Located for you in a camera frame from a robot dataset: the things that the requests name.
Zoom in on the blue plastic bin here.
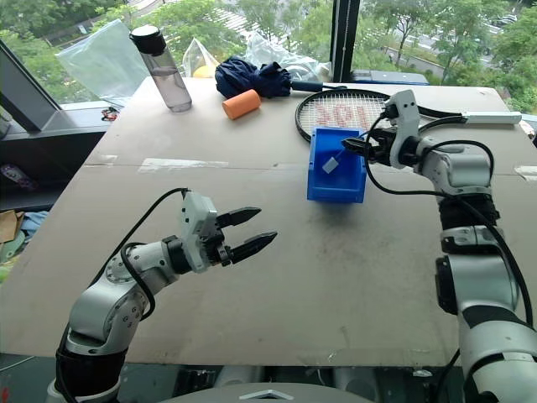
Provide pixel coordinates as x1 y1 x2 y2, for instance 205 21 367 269
305 126 368 205

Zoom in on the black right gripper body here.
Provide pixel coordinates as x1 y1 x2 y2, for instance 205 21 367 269
365 128 399 166

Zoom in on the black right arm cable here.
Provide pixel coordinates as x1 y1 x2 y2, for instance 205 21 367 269
362 112 534 329

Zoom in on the grey rounded robot torso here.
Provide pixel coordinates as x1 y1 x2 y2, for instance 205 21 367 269
170 364 381 403

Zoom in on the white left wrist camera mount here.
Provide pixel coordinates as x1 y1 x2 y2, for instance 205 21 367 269
180 191 220 275

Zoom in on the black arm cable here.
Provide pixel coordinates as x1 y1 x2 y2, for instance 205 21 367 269
89 187 190 322
362 112 534 329

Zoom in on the black tennis racket white grip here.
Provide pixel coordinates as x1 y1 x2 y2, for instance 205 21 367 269
295 88 523 145

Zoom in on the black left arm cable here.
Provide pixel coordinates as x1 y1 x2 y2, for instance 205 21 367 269
89 187 190 322

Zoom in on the clear water bottle black cap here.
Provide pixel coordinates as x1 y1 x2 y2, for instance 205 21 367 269
128 24 194 113

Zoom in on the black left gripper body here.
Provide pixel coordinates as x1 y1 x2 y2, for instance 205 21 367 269
203 213 234 268

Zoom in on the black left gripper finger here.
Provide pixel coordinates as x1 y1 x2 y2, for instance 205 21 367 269
230 231 279 265
227 207 263 229

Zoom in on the clear bag with yellow contents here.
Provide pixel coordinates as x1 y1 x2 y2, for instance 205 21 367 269
181 37 222 80

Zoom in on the folded navy blue umbrella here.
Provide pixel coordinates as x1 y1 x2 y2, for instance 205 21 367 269
214 56 348 100

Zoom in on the blue tinted zip bag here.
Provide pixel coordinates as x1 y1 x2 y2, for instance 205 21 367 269
55 18 147 107

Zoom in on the purple patterned object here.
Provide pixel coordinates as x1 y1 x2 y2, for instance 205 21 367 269
0 163 39 191

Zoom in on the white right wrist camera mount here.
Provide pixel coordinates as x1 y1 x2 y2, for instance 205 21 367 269
383 89 421 170

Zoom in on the orange foam cylinder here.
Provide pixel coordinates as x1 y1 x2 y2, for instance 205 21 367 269
222 88 263 122

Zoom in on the brown cardboard piece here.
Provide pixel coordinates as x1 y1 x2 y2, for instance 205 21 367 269
0 209 27 245

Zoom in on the black window frame post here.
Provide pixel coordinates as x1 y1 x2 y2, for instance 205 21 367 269
328 0 359 83

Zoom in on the crumpled clear plastic bag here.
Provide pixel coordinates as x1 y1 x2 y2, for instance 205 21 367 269
242 30 333 84

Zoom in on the dark slanted window frame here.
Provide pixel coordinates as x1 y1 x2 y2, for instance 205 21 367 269
0 38 65 133

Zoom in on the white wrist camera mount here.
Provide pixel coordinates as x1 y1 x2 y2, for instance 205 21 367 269
383 89 421 170
180 191 220 275

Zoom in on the flat blue box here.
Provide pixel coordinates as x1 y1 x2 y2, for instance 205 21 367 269
351 69 430 86

